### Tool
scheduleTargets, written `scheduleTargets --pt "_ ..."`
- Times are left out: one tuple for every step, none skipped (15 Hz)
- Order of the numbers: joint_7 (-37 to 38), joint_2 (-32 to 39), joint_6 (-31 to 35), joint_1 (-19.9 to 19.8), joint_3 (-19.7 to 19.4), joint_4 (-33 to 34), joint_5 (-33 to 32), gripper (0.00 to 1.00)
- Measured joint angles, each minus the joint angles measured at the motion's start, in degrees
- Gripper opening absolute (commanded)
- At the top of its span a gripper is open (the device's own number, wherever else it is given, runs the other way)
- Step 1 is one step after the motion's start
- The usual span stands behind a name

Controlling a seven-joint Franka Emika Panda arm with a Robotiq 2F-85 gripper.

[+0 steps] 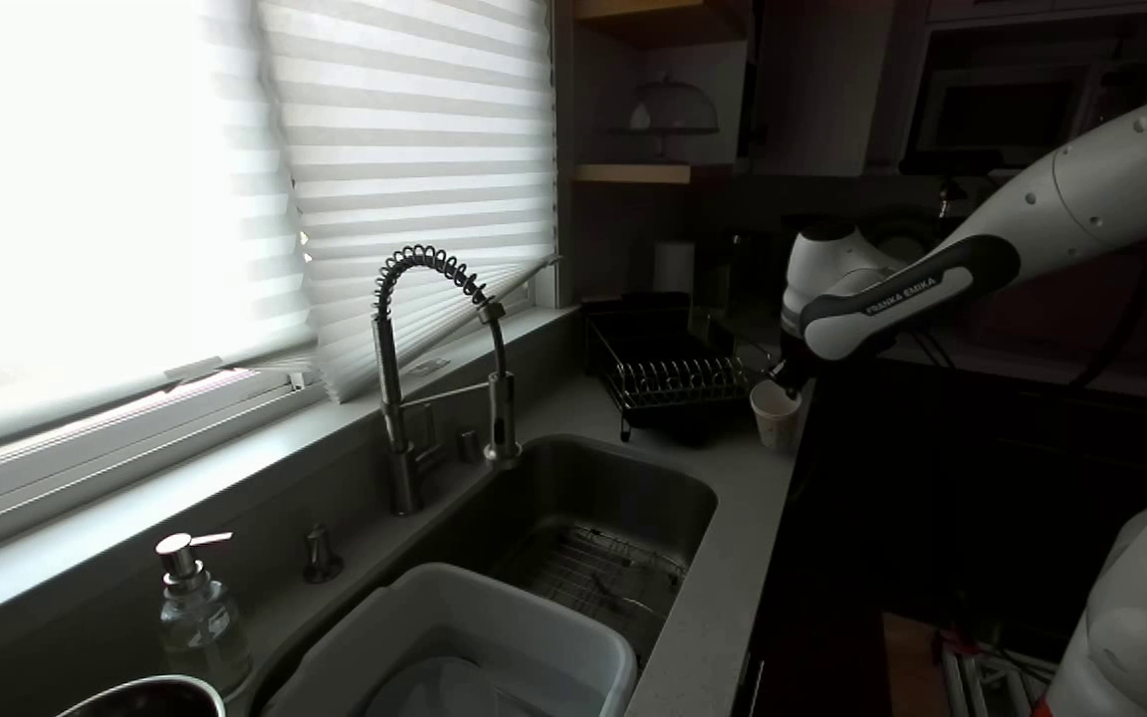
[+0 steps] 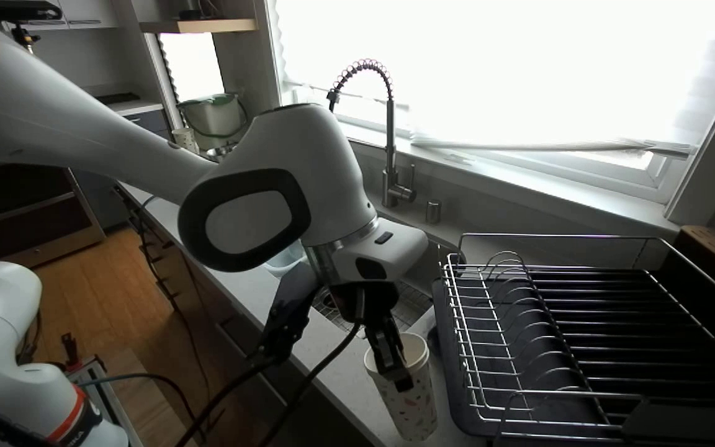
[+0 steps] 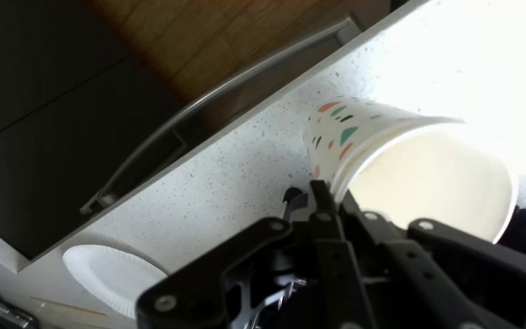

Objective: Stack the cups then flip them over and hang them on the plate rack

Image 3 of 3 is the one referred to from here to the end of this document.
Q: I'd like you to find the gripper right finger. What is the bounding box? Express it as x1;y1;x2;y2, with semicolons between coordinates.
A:
339;193;526;329

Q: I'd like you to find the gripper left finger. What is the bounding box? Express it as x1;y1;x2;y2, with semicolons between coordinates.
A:
136;180;379;329

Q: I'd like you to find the white paper plate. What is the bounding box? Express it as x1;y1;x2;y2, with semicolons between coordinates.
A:
62;244;168;319

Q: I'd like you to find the silver door handle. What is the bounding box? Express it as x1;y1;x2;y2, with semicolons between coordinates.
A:
79;16;364;215

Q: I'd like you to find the black round object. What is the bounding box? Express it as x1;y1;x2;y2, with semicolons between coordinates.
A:
496;206;526;258

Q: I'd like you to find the wooden stick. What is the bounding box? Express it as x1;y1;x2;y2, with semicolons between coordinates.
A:
30;297;108;317

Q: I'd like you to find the paper cup with colourful spots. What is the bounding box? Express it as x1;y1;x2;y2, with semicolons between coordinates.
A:
303;97;519;244

